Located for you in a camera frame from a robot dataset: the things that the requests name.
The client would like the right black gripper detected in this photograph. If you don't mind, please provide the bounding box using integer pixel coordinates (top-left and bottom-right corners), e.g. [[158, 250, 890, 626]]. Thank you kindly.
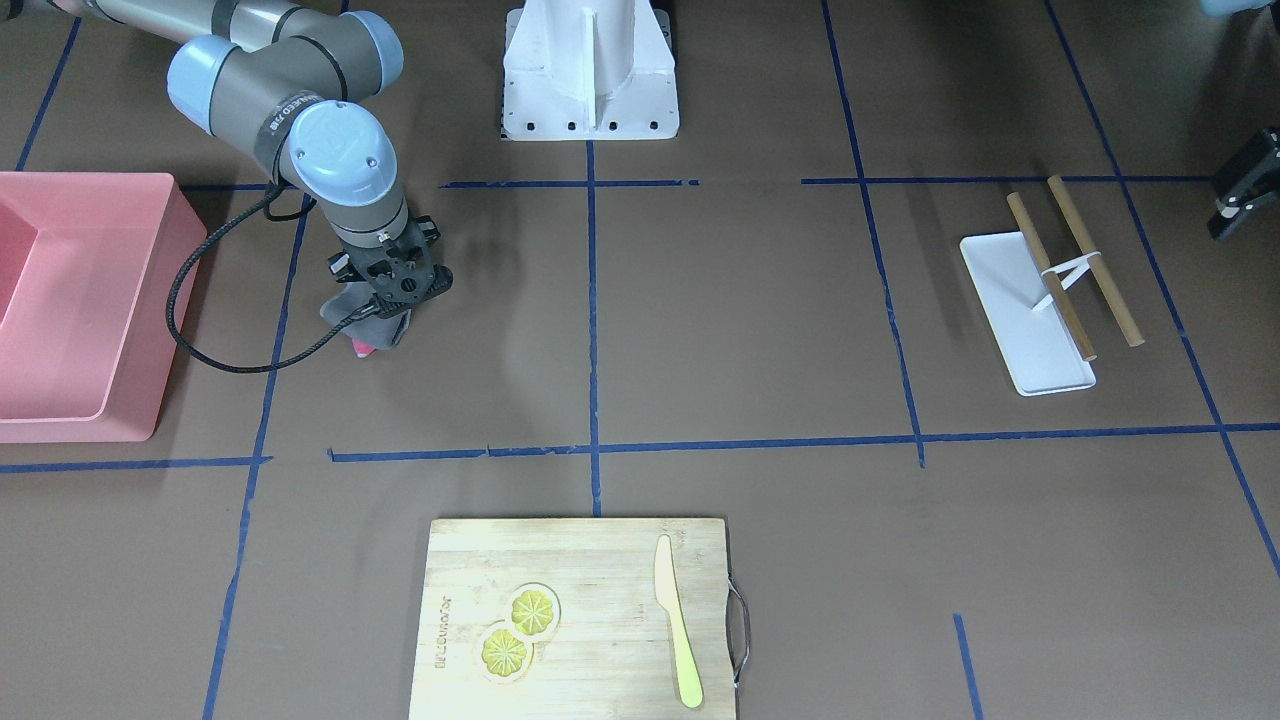
[[328, 215, 454, 322]]

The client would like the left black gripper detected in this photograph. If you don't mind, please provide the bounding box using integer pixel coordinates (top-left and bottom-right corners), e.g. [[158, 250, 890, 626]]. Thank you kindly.
[[1207, 127, 1279, 241]]

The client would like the grey pink cleaning cloth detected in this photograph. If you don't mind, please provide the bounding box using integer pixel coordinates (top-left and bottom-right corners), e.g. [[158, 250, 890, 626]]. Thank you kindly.
[[319, 282, 413, 357]]

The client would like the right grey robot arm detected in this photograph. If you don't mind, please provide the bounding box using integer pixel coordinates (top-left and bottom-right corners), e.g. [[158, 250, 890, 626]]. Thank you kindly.
[[3, 1, 452, 318]]

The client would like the brown stick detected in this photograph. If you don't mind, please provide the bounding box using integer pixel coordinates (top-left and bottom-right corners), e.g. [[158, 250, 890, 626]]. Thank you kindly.
[[1006, 192, 1097, 363], [1047, 176, 1146, 348]]

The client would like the white rectangular tray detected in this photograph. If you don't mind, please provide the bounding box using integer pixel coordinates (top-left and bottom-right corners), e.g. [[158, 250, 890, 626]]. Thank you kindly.
[[960, 231, 1096, 397]]

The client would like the pink plastic bin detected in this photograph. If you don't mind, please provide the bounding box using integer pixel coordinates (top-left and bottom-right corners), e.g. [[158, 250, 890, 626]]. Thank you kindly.
[[1, 170, 206, 445]]

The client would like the bamboo cutting board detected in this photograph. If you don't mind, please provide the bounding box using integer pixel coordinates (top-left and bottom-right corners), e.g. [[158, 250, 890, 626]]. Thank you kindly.
[[408, 518, 739, 719]]

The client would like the yellow plastic knife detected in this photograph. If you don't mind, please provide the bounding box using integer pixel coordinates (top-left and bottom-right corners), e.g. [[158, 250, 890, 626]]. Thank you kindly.
[[653, 536, 705, 708]]

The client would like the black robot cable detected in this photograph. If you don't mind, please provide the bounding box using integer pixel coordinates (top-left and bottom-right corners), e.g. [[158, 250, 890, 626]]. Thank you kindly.
[[165, 184, 387, 375]]

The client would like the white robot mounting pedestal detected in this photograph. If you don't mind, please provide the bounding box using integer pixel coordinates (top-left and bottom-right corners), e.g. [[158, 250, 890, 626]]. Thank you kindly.
[[500, 1, 681, 142]]

